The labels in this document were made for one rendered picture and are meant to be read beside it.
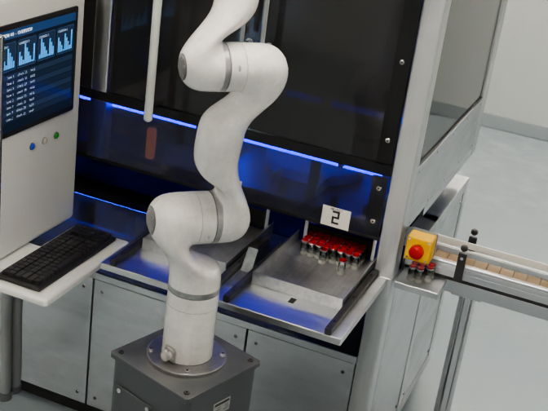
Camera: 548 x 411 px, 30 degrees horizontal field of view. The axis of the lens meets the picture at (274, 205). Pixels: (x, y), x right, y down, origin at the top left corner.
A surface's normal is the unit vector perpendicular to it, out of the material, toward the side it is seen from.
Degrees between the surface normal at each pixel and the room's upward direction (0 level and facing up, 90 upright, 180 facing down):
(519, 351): 0
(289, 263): 0
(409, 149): 90
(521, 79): 90
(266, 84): 107
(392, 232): 90
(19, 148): 90
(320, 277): 0
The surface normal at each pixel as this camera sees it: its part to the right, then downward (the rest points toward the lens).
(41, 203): 0.92, 0.26
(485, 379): 0.13, -0.91
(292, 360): -0.39, 0.32
